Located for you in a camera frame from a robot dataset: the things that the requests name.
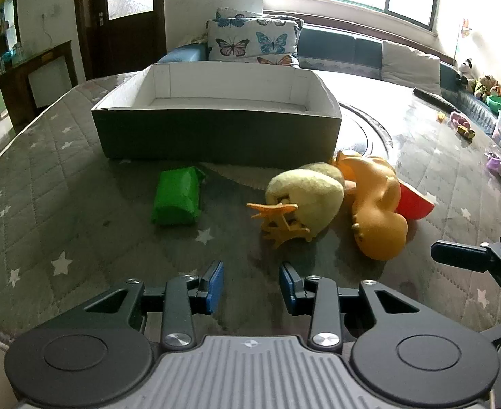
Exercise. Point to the large butterfly print pillow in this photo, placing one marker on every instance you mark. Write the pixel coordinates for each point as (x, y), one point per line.
(250, 42)

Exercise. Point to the colourful pinwheel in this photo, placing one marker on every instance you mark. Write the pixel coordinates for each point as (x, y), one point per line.
(465, 30)

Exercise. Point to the black remote control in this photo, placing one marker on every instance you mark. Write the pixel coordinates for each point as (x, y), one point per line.
(433, 99)

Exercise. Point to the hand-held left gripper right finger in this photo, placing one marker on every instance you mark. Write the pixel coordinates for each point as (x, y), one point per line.
(288, 287)

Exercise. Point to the dark wooden sideboard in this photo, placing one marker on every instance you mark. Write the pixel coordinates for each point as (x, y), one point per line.
(16, 81)

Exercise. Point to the green plastic bowl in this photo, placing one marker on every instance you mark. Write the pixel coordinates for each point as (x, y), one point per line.
(499, 103)

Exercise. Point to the green block toy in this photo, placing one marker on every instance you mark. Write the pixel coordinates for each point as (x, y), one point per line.
(177, 196)

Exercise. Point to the panda plush toy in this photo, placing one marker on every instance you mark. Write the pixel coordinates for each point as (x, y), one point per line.
(464, 70)

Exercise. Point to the red apple slice toy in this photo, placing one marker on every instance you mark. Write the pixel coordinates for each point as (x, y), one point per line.
(416, 202)

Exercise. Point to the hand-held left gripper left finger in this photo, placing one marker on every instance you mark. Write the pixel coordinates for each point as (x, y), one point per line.
(214, 285)

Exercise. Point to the pink toy figure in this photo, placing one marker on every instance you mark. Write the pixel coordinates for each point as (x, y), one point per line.
(458, 118)

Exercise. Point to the grey star quilted table cover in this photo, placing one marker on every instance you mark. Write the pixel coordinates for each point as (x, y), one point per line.
(62, 187)

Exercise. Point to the grey cardboard box white inside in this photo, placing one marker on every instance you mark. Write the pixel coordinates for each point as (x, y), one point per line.
(216, 136)

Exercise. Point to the yellow-green plush duck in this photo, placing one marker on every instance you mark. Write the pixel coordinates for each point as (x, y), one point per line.
(314, 196)

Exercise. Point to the small butterfly print pillow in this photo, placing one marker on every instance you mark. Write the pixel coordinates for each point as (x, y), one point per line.
(233, 12)

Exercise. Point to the dark wooden door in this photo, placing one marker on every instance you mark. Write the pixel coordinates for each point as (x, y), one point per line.
(122, 38)

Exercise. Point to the orange rubber animal toy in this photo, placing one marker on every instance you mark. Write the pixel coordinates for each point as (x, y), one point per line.
(378, 204)

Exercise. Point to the pile of small plush toys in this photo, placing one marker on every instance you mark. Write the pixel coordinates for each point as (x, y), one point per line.
(487, 87)

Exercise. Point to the yellow toy vehicle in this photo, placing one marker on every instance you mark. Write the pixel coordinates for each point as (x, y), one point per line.
(467, 133)

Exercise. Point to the purple small toy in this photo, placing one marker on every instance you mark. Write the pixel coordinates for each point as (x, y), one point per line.
(493, 165)

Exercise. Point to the white seat cushion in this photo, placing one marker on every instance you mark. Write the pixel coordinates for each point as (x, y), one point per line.
(408, 66)

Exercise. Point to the blue sofa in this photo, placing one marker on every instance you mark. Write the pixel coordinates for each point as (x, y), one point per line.
(335, 47)

